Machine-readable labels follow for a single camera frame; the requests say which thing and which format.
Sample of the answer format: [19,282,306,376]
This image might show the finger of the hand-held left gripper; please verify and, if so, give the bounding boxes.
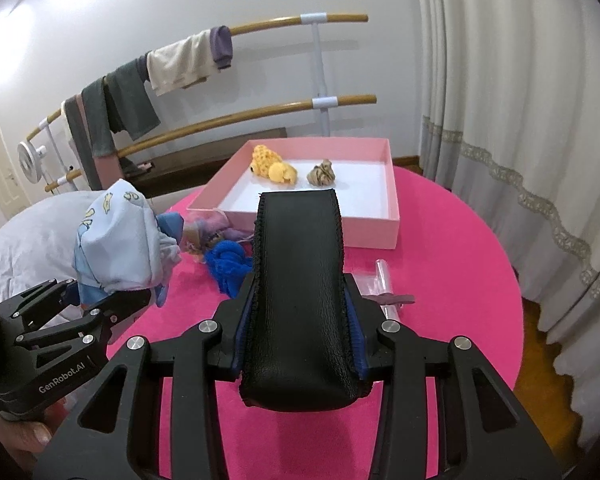
[15,287,153,361]
[0,280,78,333]

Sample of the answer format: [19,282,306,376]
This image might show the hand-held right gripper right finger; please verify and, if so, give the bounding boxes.
[342,272,563,480]

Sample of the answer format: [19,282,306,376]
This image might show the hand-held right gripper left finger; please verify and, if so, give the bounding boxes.
[32,272,261,480]

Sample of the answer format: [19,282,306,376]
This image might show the blue crochet piece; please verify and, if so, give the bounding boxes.
[203,240,256,299]

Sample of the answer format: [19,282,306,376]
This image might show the black leather pouch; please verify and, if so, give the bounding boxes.
[239,188,363,412]

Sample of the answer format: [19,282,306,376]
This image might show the light blue plush toy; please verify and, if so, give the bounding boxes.
[72,178,186,308]

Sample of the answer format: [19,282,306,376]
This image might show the clear plastic bag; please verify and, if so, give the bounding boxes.
[357,259,416,321]

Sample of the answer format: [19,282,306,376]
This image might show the pink box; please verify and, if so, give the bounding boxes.
[186,137,401,250]

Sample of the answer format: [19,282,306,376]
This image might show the person's left hand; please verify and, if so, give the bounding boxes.
[0,400,67,480]

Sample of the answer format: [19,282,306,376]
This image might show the pastel organza scrunchie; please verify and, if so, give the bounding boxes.
[182,210,253,261]

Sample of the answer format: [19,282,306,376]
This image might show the round pink table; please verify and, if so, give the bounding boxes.
[105,165,526,480]

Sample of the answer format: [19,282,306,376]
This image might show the white fan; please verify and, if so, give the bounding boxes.
[17,141,49,183]

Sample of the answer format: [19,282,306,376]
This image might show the pair of slippers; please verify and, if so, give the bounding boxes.
[120,160,156,178]

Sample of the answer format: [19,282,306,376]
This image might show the pink and taupe garment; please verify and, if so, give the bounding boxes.
[62,95,131,191]

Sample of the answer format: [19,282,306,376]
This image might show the yellow crochet toy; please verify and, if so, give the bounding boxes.
[250,145,299,186]

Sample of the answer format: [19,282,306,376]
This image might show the brown striped scrunchie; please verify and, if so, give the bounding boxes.
[307,159,337,187]

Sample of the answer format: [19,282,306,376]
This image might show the dark wooden bench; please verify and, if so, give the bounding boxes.
[122,126,287,200]

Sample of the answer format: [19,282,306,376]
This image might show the grey green garment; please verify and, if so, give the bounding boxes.
[81,76,117,158]

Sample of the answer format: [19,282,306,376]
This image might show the wooden ballet barre rack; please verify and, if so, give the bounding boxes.
[26,11,378,193]

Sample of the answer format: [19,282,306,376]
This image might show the dark grey garment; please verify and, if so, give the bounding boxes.
[104,56,162,141]

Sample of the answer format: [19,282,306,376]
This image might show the cream garment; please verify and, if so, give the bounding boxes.
[146,30,218,97]

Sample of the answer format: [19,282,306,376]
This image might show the purple garment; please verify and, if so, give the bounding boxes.
[210,26,234,71]

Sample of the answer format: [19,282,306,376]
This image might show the white curtain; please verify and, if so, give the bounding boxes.
[412,0,600,451]

